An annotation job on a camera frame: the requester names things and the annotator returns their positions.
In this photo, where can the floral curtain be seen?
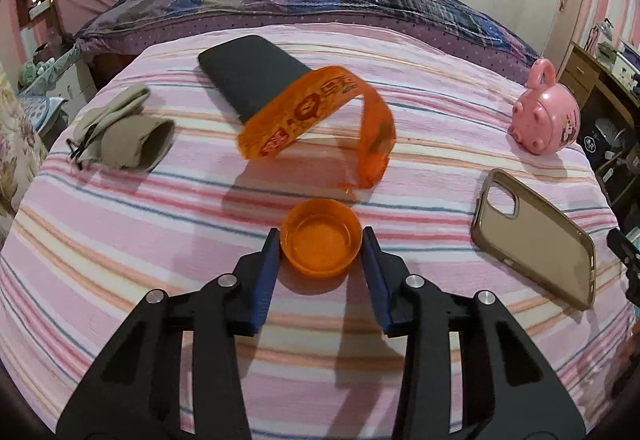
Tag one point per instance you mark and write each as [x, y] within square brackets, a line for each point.
[17, 144]

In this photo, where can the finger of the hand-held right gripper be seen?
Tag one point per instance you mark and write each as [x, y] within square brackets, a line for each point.
[622, 250]

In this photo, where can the orange plastic cup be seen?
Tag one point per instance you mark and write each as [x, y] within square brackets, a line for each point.
[320, 245]

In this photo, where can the wooden desk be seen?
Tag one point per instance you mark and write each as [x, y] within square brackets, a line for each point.
[580, 69]

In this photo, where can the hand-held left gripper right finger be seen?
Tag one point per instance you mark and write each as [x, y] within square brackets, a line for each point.
[379, 282]

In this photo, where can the pink striped bed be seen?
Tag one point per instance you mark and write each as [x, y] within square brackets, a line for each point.
[150, 230]

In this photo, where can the translucent grey phone case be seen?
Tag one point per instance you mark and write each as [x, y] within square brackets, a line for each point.
[540, 240]

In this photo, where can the purple dotted bed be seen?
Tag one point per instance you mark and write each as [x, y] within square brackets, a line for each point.
[150, 34]

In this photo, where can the stack of boxes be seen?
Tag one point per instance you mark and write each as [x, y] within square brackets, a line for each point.
[622, 64]

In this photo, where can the beige cloth pouch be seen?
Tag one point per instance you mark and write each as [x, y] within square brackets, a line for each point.
[125, 134]

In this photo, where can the black power bank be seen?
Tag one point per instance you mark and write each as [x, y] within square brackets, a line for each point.
[250, 72]

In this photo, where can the green cloth pile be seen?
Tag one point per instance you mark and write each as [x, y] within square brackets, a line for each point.
[45, 74]

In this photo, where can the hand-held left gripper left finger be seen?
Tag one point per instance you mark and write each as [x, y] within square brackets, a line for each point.
[262, 282]

